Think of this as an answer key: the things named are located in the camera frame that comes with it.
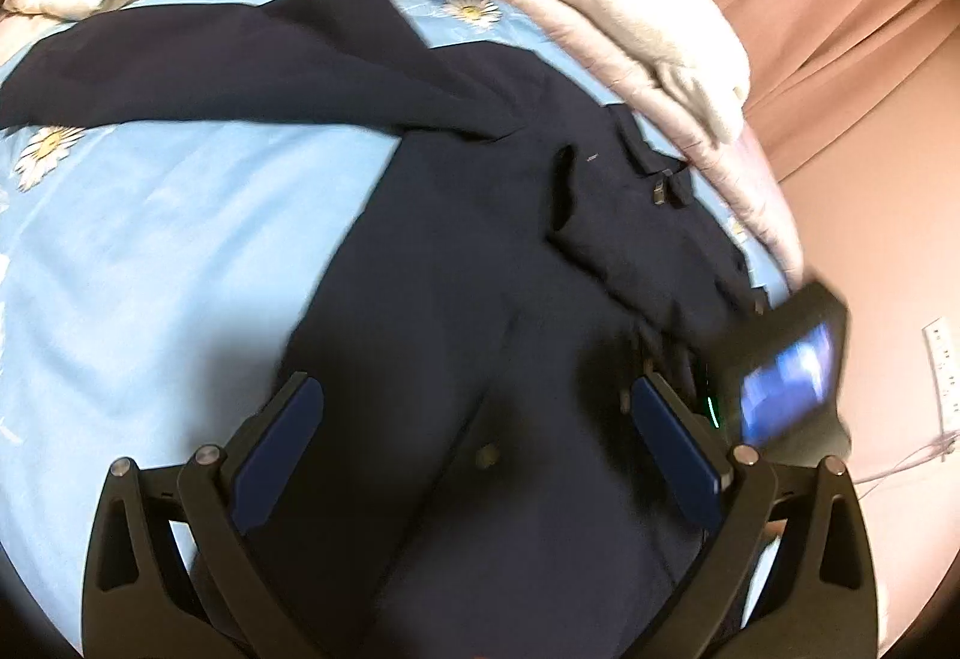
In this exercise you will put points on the pink quilted comforter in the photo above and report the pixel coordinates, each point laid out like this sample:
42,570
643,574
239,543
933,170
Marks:
738,169

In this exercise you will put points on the dark navy coat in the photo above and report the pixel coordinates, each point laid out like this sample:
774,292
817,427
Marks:
474,488

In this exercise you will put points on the light blue floral bedsheet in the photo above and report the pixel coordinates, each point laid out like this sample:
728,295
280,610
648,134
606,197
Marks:
151,275

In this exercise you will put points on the pink curtain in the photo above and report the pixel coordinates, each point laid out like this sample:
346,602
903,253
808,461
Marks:
842,73

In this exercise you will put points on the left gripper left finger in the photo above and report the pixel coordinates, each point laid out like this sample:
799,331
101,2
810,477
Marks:
138,598

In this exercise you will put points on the white power strip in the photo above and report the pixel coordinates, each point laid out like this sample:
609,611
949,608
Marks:
944,364

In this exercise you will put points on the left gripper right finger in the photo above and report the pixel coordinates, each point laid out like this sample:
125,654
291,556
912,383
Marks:
820,598

